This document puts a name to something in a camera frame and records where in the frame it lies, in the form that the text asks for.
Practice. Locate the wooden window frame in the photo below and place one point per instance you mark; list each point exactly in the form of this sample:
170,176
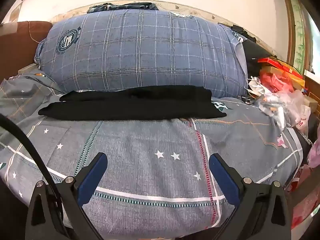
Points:
292,25

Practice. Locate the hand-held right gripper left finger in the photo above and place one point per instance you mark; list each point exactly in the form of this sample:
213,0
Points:
93,177

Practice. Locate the brown headboard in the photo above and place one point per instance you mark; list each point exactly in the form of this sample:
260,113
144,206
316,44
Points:
17,47

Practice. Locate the pink cloth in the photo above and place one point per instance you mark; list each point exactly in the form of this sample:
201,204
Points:
314,153

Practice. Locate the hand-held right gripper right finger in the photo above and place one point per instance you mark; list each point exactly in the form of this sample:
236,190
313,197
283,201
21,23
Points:
223,177

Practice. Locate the red flat box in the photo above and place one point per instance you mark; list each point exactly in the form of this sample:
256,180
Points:
277,65

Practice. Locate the blue plaid pillow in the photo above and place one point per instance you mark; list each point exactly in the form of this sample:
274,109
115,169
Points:
150,50

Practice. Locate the red plastic bag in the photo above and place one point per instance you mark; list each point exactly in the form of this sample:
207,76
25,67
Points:
275,81

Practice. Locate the black pants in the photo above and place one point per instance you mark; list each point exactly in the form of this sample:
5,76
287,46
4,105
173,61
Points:
130,103

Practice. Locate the grey star printed bed sheet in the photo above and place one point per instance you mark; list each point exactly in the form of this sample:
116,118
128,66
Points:
155,170

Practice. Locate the dark folded clothes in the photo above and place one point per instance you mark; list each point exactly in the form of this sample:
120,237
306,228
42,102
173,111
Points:
125,6

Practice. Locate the clear plastic bag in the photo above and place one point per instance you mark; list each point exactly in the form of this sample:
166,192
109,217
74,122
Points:
285,105

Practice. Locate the black bag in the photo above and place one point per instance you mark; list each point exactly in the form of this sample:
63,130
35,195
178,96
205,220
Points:
255,52

